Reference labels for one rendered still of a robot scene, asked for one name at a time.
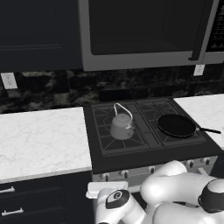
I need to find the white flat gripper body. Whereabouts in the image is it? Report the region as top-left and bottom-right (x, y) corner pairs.
(85, 180), (130, 200)

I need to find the black gas stove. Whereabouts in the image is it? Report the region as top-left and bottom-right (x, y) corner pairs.
(82, 96), (224, 183)

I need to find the dark drawer front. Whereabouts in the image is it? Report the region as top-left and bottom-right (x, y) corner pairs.
(0, 176), (63, 203)
(0, 199), (68, 224)

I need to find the black frying pan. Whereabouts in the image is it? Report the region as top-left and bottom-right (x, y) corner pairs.
(157, 113), (222, 139)

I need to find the dark base cupboard front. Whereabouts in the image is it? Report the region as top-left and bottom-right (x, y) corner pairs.
(209, 151), (224, 179)

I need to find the grey microwave oven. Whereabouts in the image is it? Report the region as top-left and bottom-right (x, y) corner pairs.
(77, 0), (224, 72)

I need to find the grey kettle with white handle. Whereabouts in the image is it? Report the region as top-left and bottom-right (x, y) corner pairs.
(109, 102), (136, 141)

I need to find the silver drawer handle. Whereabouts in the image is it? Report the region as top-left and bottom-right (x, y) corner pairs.
(0, 186), (16, 195)
(1, 206), (25, 217)

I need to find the white wall socket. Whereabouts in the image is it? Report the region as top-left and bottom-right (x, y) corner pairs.
(0, 72), (18, 90)
(192, 64), (206, 77)

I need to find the dark wall cupboard door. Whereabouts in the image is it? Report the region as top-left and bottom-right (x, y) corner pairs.
(0, 0), (83, 72)

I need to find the dark microwave door handle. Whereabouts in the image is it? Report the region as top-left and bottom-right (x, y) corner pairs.
(188, 0), (221, 62)

